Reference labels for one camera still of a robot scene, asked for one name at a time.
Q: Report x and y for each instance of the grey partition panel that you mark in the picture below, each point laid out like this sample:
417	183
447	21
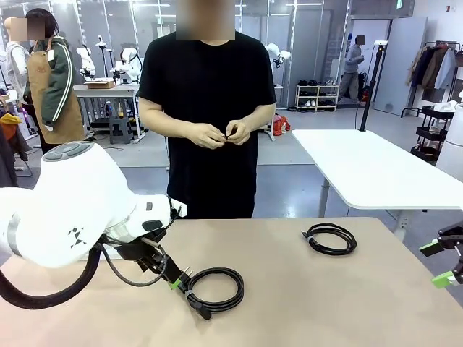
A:
401	72

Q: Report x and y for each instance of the white object on cart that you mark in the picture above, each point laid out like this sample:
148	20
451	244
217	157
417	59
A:
445	107

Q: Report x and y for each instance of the person's left forearm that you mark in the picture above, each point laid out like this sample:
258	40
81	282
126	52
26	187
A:
262	117

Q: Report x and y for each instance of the person's right forearm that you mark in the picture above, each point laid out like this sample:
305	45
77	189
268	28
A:
162	126

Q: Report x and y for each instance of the cardboard box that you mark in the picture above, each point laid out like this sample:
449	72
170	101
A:
100	85

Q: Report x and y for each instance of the person's right hand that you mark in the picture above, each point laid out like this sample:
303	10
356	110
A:
206	135

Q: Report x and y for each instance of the person's left hand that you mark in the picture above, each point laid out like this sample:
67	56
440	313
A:
238	133

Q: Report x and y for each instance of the woman in brown apron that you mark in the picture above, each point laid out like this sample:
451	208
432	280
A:
54	72

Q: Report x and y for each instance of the grey metal workbench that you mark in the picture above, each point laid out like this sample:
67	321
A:
105	90

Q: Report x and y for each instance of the orange bag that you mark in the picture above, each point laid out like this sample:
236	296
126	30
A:
280	126

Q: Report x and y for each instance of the light grey jacket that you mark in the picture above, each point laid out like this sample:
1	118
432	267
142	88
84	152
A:
445	70

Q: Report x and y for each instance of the brown coat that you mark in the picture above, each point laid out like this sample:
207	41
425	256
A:
434	70

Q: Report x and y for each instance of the black utility cart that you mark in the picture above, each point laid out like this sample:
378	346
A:
430	132

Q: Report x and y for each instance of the white desk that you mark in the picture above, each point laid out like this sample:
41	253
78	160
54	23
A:
361	166

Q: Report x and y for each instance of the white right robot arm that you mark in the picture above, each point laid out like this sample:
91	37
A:
456	144

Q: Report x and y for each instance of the white shoe rack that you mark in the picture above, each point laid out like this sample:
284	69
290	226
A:
318	86

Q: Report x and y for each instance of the person in black t-shirt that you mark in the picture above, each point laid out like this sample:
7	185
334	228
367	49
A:
210	90

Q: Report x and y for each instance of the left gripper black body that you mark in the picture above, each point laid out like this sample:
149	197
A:
152	258

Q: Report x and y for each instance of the black pole stand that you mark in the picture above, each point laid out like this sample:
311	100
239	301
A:
372	90

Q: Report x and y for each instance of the navy coat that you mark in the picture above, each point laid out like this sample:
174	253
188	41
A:
423	68

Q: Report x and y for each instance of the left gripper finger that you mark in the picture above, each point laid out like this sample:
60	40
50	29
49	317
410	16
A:
176	272
175	283

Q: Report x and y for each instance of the dark grey hanging coat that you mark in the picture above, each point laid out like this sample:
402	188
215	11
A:
7	155

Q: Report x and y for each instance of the person in grey clothes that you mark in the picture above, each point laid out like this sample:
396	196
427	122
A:
352	61

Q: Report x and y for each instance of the black clothes rack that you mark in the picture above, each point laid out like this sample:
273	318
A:
443	43

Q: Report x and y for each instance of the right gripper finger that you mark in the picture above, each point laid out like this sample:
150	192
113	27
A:
443	281
432	249

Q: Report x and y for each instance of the grey step stool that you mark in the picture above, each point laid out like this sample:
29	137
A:
120	128

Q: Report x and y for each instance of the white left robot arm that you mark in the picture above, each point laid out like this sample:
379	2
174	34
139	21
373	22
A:
72	202

